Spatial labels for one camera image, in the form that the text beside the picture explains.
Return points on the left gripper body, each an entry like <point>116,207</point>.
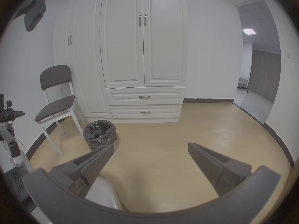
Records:
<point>8,115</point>

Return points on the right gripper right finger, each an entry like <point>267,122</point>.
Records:
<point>217,169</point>

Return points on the white wardrobe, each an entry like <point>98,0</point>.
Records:
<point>123,43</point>

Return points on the grey curtain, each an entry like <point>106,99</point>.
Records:
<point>265,73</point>

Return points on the white chair dark grey seat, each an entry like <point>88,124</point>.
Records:
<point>55,75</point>

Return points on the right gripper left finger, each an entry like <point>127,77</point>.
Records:
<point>91,167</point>

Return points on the square ceiling light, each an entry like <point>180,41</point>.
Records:
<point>249,31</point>

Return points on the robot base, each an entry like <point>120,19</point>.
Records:
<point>102,195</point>

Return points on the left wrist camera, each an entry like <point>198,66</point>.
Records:
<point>9,105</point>

